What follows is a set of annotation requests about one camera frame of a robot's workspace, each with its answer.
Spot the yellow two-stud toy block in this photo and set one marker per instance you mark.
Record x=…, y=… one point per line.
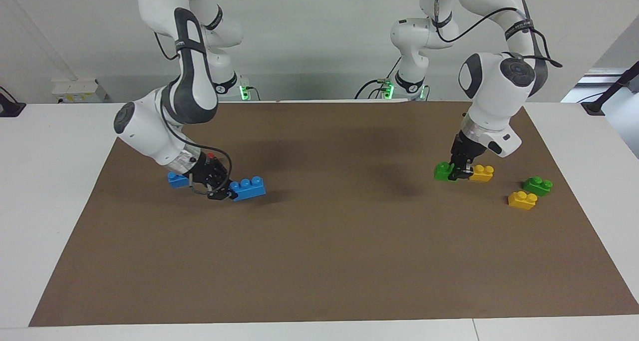
x=483, y=174
x=522, y=201

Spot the white power strip box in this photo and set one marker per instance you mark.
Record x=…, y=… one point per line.
x=80, y=90

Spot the black table clamp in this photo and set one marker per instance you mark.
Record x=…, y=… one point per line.
x=11, y=109

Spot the green two-stud toy block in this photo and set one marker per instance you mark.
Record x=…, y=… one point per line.
x=443, y=172
x=537, y=186

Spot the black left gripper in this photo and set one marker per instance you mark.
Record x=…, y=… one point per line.
x=467, y=151

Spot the blue three-stud toy block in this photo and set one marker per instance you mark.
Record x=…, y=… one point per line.
x=248, y=188
x=175, y=180

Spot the black angled camera stand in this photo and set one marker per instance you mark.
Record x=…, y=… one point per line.
x=611, y=89

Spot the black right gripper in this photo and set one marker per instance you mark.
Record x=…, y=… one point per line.
x=209, y=171

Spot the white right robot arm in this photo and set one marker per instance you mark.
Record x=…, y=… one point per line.
x=150, y=131

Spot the brown paper table mat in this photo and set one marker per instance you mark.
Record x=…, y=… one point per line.
x=349, y=256

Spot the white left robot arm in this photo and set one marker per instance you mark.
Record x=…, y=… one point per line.
x=494, y=96

